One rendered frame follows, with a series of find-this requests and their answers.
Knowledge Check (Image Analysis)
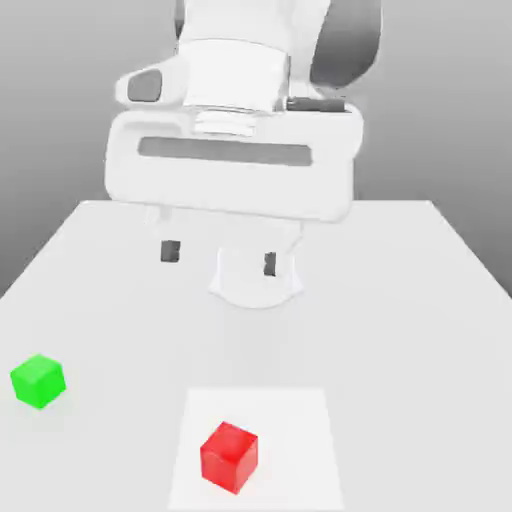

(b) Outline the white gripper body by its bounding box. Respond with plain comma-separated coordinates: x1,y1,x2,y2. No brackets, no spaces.
103,104,366,224

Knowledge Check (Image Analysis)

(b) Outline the small green cube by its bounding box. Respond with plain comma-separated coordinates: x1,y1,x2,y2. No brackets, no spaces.
9,352,68,411

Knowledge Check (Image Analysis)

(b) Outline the small red cube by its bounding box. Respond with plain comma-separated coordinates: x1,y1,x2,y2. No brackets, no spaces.
199,420,260,496

